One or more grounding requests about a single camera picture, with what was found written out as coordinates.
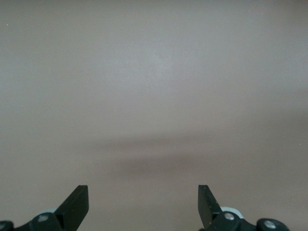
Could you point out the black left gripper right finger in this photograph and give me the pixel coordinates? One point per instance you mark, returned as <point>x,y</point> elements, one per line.
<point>207,207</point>

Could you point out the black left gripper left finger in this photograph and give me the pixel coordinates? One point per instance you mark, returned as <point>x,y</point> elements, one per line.
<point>74,207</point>

